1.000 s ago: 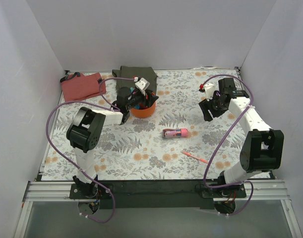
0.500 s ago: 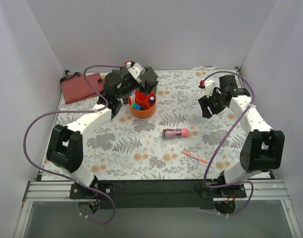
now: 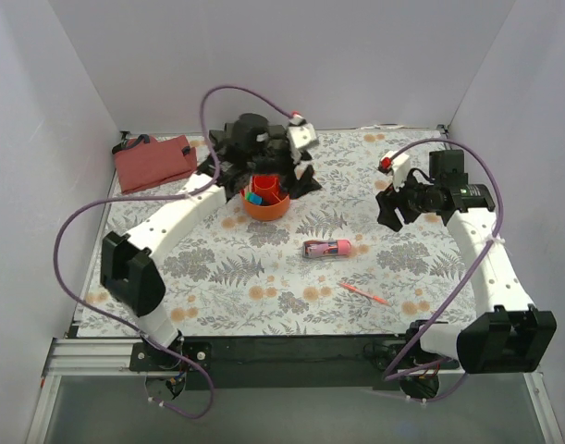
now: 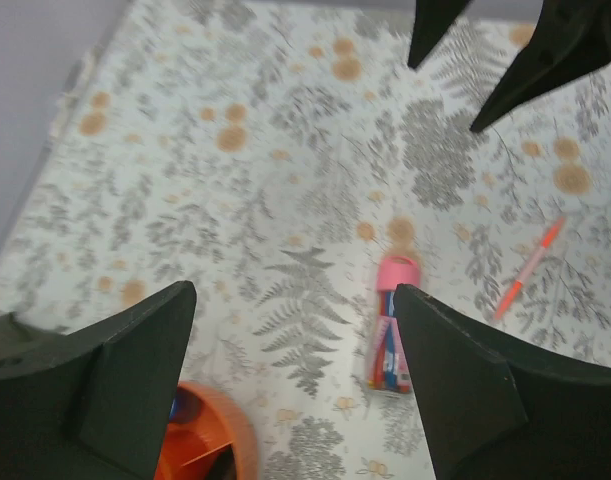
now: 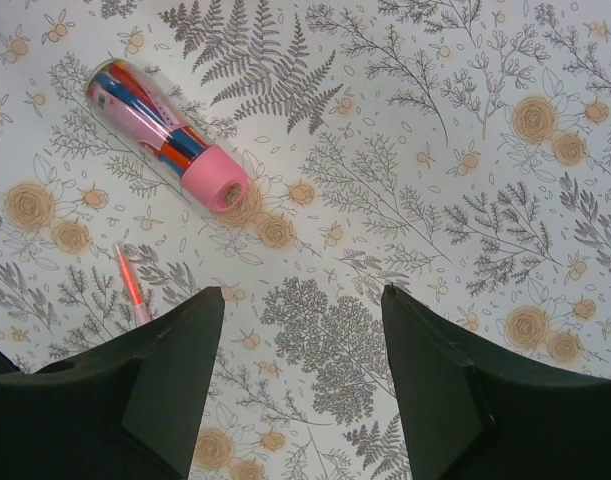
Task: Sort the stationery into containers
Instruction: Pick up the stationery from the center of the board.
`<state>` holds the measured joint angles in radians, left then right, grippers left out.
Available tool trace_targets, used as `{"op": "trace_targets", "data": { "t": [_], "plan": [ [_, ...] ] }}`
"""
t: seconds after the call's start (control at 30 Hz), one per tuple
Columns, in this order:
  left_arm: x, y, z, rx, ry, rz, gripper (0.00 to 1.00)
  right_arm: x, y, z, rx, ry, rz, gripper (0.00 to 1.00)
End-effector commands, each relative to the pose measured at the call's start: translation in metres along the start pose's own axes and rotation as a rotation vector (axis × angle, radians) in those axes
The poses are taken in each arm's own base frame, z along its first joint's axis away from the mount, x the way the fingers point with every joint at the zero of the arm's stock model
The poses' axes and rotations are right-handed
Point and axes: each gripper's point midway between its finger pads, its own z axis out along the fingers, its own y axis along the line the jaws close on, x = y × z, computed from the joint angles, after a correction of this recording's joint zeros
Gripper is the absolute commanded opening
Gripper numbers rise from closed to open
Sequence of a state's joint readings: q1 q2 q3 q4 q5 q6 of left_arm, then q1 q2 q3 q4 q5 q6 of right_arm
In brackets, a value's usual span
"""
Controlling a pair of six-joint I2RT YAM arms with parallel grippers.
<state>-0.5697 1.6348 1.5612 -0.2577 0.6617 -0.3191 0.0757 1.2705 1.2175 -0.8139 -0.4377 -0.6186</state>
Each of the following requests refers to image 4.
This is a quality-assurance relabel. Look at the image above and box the pink clear pencil case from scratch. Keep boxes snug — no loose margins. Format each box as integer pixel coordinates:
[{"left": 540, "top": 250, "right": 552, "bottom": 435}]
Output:
[{"left": 365, "top": 255, "right": 421, "bottom": 395}]

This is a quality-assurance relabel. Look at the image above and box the olive green folded cloth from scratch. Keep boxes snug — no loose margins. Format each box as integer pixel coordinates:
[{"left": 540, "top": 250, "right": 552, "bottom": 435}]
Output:
[{"left": 0, "top": 312, "right": 56, "bottom": 366}]

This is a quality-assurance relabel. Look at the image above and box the orange round divided container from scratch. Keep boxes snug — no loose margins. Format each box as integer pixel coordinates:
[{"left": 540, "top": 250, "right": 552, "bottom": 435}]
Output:
[{"left": 154, "top": 381, "right": 259, "bottom": 479}]

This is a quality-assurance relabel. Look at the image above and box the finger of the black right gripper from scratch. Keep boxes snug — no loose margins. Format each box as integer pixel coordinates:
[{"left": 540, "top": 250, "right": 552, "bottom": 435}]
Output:
[
  {"left": 407, "top": 0, "right": 471, "bottom": 69},
  {"left": 470, "top": 0, "right": 611, "bottom": 133}
]

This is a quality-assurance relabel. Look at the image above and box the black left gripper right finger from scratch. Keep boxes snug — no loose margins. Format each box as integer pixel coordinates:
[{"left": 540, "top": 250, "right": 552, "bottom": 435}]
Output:
[{"left": 393, "top": 284, "right": 611, "bottom": 479}]

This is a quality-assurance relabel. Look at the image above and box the floral patterned table mat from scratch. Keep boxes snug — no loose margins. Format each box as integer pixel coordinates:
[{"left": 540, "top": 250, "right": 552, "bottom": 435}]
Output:
[{"left": 0, "top": 1, "right": 611, "bottom": 479}]

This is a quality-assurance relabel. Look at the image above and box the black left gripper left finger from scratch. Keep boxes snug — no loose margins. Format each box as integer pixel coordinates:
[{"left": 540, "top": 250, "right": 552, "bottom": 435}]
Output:
[{"left": 0, "top": 281, "right": 197, "bottom": 479}]

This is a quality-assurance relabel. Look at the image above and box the black highlighter blue cap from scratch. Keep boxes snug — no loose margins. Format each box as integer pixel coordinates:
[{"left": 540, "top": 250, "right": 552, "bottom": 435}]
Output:
[{"left": 169, "top": 398, "right": 179, "bottom": 422}]

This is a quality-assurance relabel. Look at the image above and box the orange pen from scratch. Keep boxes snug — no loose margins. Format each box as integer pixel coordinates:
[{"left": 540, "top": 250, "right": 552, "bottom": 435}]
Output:
[{"left": 493, "top": 215, "right": 566, "bottom": 321}]

